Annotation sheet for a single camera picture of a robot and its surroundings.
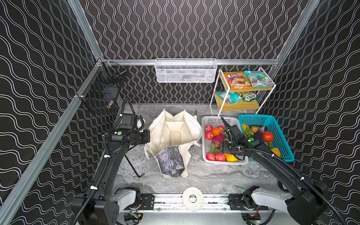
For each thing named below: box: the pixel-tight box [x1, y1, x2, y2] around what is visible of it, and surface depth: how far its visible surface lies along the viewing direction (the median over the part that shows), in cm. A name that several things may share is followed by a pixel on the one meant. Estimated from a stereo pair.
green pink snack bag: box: [244, 70, 276, 88], surface depth 85 cm
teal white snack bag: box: [215, 90, 243, 105], surface depth 102 cm
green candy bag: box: [236, 90, 262, 103], surface depth 102 cm
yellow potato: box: [270, 147, 281, 158], surface depth 90 cm
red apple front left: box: [205, 152, 216, 161], surface depth 87 cm
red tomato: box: [262, 131, 274, 143], surface depth 95 cm
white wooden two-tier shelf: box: [209, 67, 277, 116], surface depth 90 cm
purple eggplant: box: [257, 125, 266, 139], surface depth 98 cm
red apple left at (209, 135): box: [204, 131, 215, 141], surface depth 97 cm
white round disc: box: [181, 186, 204, 212], surface depth 77 cm
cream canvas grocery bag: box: [144, 109, 203, 179], surface depth 82 cm
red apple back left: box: [205, 124, 214, 132], surface depth 102 cm
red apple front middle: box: [214, 152, 226, 162], surface depth 87 cm
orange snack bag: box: [224, 72, 252, 90], surface depth 85 cm
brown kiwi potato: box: [250, 125, 260, 135], surface depth 101 cm
